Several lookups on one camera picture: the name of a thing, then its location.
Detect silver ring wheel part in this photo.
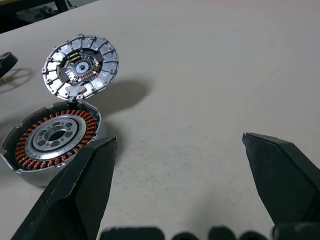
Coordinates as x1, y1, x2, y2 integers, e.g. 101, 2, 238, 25
0, 51, 19, 83

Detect grey motor housing copper windings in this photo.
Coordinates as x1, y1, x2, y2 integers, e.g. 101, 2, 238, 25
0, 101, 107, 188

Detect round motor cover circuit board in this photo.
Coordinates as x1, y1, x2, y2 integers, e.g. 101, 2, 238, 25
40, 33, 120, 101

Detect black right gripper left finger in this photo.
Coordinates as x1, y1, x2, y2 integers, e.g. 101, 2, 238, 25
11, 136, 118, 240

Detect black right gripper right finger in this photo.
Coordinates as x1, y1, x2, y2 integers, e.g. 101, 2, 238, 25
241, 132, 320, 227

